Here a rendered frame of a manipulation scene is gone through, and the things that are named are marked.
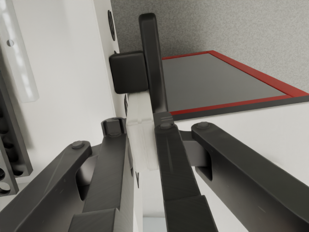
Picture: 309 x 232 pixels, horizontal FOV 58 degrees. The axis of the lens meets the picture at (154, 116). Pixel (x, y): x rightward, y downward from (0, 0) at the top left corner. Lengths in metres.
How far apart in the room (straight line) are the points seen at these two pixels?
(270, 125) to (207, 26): 0.77
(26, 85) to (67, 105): 0.04
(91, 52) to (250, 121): 0.27
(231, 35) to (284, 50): 0.23
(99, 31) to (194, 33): 0.96
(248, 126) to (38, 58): 0.27
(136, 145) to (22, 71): 0.16
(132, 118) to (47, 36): 0.15
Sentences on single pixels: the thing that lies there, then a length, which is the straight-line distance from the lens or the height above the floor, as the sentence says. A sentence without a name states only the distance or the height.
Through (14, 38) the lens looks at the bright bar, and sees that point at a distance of 0.28.
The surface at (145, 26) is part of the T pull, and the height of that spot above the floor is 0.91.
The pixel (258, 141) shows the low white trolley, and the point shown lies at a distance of 0.41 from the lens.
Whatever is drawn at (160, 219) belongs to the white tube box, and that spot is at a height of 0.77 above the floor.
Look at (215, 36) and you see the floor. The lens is 1.14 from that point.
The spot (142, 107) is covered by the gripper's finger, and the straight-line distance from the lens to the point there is 0.17.
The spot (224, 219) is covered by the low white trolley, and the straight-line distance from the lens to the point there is 0.47.
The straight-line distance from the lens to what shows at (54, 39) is 0.28.
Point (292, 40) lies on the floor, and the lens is 1.26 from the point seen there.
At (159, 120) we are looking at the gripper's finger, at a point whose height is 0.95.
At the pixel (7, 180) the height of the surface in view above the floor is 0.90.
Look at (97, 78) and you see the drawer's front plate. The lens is 0.18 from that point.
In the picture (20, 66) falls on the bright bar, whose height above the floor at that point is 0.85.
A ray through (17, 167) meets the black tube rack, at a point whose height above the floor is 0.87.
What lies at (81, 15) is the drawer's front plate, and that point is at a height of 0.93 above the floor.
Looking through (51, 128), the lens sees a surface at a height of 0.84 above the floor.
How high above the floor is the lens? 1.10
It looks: 70 degrees down
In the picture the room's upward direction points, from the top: 172 degrees clockwise
